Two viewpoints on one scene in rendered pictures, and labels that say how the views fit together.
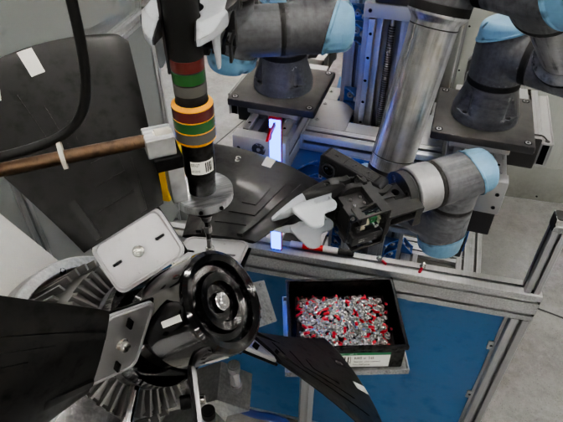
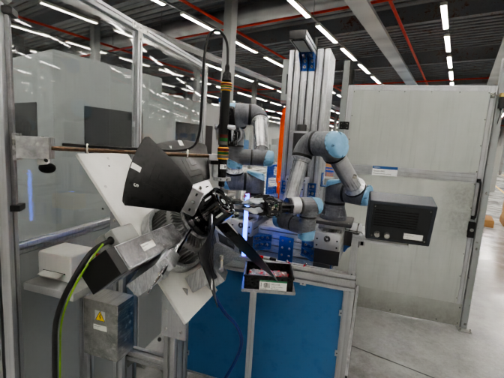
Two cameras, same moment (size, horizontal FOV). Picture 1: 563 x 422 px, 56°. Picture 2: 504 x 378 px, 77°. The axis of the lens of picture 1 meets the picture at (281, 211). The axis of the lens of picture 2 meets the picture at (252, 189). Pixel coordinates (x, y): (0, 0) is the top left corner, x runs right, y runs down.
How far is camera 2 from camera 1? 78 cm
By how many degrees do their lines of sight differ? 33
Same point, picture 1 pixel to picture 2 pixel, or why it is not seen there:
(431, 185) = (297, 201)
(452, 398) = (328, 358)
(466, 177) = (310, 201)
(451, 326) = (321, 301)
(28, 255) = not seen: hidden behind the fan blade
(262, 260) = (237, 262)
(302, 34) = (257, 157)
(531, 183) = (385, 301)
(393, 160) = not seen: hidden behind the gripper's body
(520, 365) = not seen: outside the picture
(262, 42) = (244, 157)
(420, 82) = (296, 177)
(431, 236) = (301, 229)
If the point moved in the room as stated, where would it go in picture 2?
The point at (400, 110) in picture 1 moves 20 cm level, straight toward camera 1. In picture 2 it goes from (289, 187) to (280, 192)
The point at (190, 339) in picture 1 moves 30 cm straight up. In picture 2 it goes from (213, 202) to (217, 112)
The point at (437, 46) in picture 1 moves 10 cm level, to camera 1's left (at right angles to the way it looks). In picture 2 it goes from (301, 166) to (279, 164)
